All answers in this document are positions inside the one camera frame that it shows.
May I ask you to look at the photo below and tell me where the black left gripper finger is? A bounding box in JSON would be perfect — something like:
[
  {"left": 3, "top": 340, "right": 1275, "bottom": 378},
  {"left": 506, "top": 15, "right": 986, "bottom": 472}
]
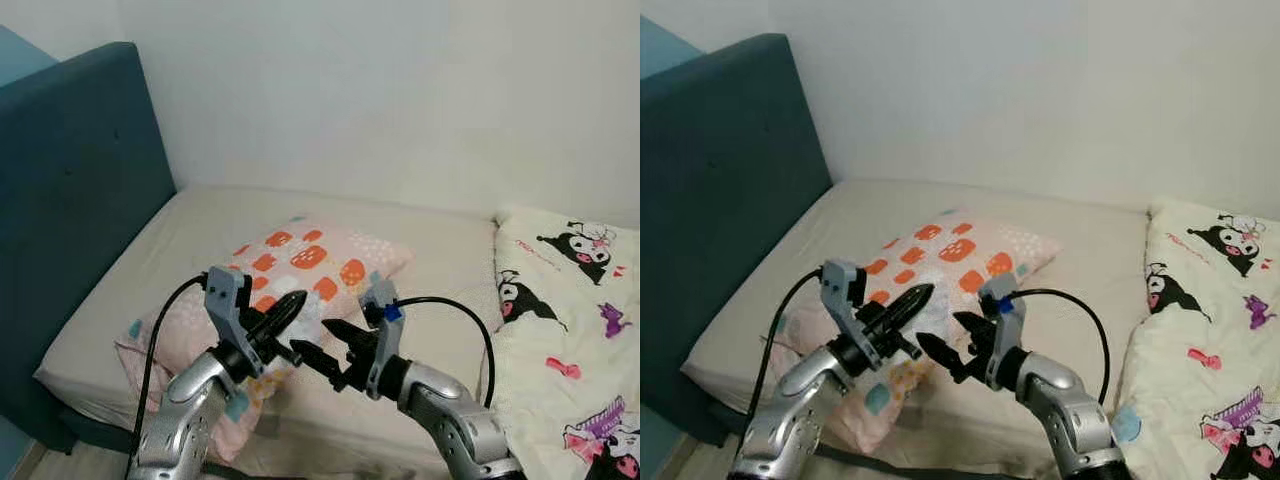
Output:
[
  {"left": 881, "top": 282, "right": 937, "bottom": 318},
  {"left": 267, "top": 295, "right": 309, "bottom": 338},
  {"left": 887, "top": 287, "right": 937, "bottom": 330},
  {"left": 261, "top": 291, "right": 309, "bottom": 326}
]

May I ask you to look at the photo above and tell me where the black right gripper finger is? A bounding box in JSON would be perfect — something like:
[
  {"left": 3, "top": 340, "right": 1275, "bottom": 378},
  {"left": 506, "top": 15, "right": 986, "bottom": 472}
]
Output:
[
  {"left": 289, "top": 341, "right": 347, "bottom": 380},
  {"left": 916, "top": 333, "right": 972, "bottom": 374},
  {"left": 321, "top": 319, "right": 374, "bottom": 350},
  {"left": 952, "top": 311, "right": 994, "bottom": 342}
]

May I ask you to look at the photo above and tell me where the pink pillow with orange spots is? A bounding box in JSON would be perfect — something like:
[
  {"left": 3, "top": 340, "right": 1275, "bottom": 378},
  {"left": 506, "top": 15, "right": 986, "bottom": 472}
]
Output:
[
  {"left": 770, "top": 210, "right": 1063, "bottom": 456},
  {"left": 115, "top": 218, "right": 414, "bottom": 466}
]

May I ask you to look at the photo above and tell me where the beige mattress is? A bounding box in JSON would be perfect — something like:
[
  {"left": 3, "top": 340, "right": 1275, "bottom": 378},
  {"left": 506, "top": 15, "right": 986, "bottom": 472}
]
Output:
[
  {"left": 35, "top": 185, "right": 641, "bottom": 476},
  {"left": 680, "top": 178, "right": 1280, "bottom": 471}
]

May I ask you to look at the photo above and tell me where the cream cartoon print quilt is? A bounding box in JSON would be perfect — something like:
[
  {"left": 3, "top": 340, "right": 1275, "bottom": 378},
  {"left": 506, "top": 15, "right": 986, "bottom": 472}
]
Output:
[
  {"left": 1110, "top": 197, "right": 1280, "bottom": 480},
  {"left": 480, "top": 207, "right": 641, "bottom": 480}
]

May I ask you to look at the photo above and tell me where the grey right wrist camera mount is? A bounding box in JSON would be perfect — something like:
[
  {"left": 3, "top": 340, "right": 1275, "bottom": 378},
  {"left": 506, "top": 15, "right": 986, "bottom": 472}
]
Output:
[
  {"left": 360, "top": 280, "right": 403, "bottom": 396},
  {"left": 978, "top": 272, "right": 1026, "bottom": 391}
]

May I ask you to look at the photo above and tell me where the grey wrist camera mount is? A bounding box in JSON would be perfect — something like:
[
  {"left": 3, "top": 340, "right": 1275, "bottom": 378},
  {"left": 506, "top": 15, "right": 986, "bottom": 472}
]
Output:
[
  {"left": 205, "top": 265, "right": 256, "bottom": 379},
  {"left": 820, "top": 260, "right": 871, "bottom": 371},
  {"left": 978, "top": 272, "right": 1026, "bottom": 391},
  {"left": 360, "top": 280, "right": 403, "bottom": 396}
]

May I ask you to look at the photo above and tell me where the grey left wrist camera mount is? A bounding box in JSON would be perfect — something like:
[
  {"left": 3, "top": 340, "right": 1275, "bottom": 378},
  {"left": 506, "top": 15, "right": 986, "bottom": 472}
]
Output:
[
  {"left": 820, "top": 260, "right": 871, "bottom": 371},
  {"left": 205, "top": 265, "right": 256, "bottom": 379}
]

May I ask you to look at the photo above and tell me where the teal fabric bed frame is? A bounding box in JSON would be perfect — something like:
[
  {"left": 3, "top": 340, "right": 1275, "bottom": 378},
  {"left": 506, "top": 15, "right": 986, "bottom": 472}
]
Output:
[
  {"left": 0, "top": 42, "right": 179, "bottom": 456},
  {"left": 640, "top": 33, "right": 833, "bottom": 446}
]

